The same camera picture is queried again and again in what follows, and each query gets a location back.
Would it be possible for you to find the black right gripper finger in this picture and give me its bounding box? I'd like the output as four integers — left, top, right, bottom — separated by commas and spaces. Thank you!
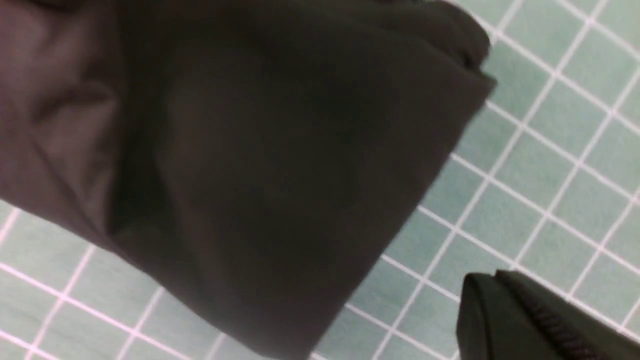
455, 269, 640, 360

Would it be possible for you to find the dark gray long-sleeve top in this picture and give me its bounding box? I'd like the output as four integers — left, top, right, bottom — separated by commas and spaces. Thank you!
0, 0, 496, 360

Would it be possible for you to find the green grid table mat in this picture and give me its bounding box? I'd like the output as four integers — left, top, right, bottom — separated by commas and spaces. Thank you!
0, 0, 640, 360

